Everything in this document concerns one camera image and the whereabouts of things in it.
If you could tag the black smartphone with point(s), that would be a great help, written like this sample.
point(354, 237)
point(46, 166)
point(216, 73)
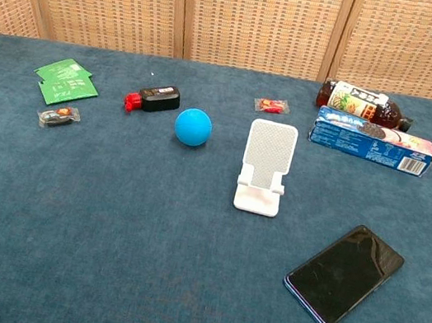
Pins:
point(342, 273)

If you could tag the white phone stand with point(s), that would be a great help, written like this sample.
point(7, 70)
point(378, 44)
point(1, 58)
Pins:
point(268, 154)

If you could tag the blue ball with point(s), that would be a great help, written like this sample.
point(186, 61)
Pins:
point(193, 126)

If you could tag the red wrapped candy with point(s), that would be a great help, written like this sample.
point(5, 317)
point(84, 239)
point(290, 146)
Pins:
point(272, 105)

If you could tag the black bottle with red cap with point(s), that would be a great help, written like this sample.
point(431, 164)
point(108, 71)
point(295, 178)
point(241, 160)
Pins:
point(159, 98)

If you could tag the blue table cloth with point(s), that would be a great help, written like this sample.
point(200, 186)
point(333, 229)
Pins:
point(106, 213)

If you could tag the woven rattan folding screen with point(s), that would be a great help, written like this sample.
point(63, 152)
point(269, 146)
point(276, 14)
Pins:
point(241, 15)

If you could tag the brown tea drink bottle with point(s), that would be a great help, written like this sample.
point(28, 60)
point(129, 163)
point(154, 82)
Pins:
point(356, 102)

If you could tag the blue cookie box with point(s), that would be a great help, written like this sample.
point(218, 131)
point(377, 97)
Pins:
point(370, 142)

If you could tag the green tea sachet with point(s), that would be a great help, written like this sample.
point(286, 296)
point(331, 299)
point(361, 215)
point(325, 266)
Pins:
point(69, 89)
point(61, 70)

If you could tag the dark wrapped candy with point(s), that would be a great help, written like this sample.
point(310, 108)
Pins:
point(57, 117)

